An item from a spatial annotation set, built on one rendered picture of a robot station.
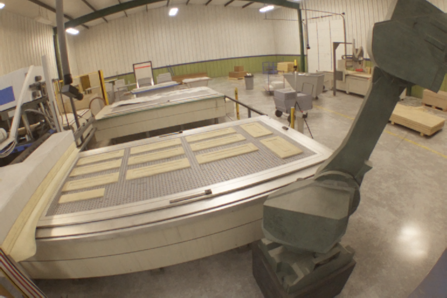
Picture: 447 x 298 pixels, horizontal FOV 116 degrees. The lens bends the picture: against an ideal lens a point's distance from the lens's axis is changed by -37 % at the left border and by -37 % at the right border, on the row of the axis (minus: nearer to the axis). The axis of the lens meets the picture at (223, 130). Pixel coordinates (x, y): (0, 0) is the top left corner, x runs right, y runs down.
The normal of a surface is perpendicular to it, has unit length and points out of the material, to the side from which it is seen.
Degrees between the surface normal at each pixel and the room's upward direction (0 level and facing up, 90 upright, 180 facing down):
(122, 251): 90
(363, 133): 81
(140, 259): 90
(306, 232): 90
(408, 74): 90
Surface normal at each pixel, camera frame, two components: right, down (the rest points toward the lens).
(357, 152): -0.47, 0.19
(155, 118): 0.31, 0.29
